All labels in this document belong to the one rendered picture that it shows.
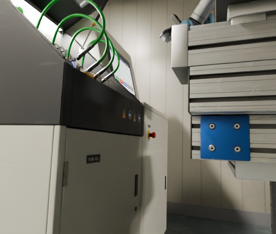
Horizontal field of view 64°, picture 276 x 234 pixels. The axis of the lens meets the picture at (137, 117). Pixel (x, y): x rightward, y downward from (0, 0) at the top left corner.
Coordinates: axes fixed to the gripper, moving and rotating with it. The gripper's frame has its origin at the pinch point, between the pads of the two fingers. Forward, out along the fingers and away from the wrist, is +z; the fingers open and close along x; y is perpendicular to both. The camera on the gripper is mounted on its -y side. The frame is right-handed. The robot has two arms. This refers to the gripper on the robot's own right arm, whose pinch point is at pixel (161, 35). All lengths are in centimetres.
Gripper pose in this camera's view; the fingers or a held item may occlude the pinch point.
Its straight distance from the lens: 155.9
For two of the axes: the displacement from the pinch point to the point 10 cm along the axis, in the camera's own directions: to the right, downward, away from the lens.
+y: 0.7, 10.0, -0.2
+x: 7.1, -0.3, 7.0
